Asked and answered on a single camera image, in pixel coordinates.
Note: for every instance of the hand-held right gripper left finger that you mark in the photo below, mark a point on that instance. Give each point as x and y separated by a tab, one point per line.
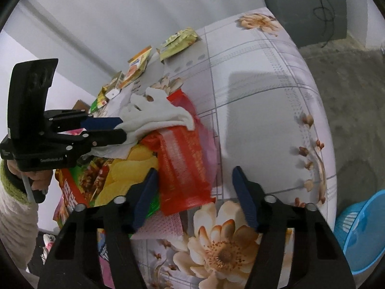
144	200

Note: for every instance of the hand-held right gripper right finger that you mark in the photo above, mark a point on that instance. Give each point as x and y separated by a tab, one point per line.
245	200

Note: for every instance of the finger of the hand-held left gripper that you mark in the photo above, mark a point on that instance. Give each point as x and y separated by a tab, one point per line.
102	122
102	138

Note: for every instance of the yellow chip packet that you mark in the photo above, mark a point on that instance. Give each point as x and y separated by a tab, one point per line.
126	171

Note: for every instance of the red plastic bag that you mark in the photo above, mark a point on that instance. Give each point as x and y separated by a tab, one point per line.
183	168

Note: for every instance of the green and red snack packet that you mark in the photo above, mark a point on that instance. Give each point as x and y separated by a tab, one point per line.
78	186

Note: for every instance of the white cloth glove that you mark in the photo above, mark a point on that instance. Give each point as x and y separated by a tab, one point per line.
156	117

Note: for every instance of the large pink snack packet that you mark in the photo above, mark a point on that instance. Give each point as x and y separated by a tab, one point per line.
103	253

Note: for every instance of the blue plastic basket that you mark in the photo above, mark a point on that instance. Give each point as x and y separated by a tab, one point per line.
364	237

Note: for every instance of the person's left hand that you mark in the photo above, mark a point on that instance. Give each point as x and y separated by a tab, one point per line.
40	179

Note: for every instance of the small green packet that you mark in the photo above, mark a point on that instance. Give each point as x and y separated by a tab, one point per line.
97	104

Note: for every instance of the brown paper bag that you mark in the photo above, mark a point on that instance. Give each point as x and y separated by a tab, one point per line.
79	106

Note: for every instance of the small yellow packet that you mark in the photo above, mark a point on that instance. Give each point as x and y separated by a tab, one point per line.
103	91

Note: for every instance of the white and brown packet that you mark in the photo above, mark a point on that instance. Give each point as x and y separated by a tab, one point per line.
115	85

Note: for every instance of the orange snack packet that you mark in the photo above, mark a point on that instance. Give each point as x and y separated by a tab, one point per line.
138	63

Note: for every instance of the yellow-green snack packet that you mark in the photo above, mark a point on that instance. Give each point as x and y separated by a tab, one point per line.
177	42

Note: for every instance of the grey cabinet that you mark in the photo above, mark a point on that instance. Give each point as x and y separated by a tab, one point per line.
300	15

